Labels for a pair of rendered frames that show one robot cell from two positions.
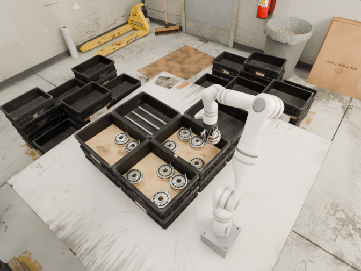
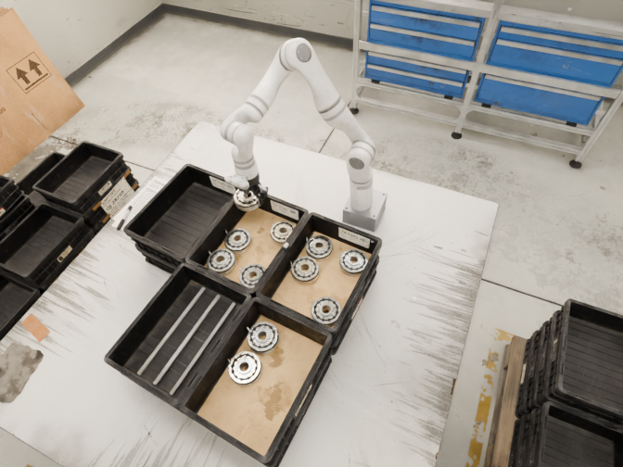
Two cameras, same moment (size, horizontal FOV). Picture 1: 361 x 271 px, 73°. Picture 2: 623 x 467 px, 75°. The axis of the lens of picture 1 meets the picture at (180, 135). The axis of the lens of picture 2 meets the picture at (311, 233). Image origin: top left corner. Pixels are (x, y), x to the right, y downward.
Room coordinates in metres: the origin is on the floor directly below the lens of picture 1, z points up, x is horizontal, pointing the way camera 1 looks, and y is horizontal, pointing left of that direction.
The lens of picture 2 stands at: (0.94, 0.85, 2.14)
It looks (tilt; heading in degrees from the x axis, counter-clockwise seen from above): 54 degrees down; 258
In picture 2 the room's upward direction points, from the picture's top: 5 degrees counter-clockwise
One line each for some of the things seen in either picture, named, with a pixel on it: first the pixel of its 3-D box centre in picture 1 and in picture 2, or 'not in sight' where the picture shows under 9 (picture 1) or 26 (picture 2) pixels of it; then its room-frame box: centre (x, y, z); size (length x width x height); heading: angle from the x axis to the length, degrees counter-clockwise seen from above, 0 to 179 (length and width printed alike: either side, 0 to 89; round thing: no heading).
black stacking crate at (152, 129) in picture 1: (147, 118); (185, 334); (1.26, 0.23, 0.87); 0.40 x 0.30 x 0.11; 46
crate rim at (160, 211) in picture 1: (155, 172); (321, 268); (0.76, 0.15, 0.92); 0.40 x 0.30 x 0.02; 46
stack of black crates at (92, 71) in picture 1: (98, 81); not in sight; (2.49, 0.95, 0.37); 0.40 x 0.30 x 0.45; 140
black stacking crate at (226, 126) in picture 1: (218, 121); (189, 216); (1.20, -0.27, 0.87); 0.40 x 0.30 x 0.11; 46
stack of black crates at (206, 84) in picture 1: (213, 91); (1, 321); (2.33, -0.41, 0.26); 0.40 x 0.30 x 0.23; 50
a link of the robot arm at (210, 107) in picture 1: (210, 101); (241, 145); (0.93, -0.15, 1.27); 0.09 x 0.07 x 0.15; 126
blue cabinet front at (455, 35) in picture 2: not in sight; (417, 51); (-0.37, -1.45, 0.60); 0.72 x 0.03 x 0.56; 140
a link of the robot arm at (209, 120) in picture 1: (207, 113); (242, 169); (0.94, -0.15, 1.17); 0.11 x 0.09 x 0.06; 46
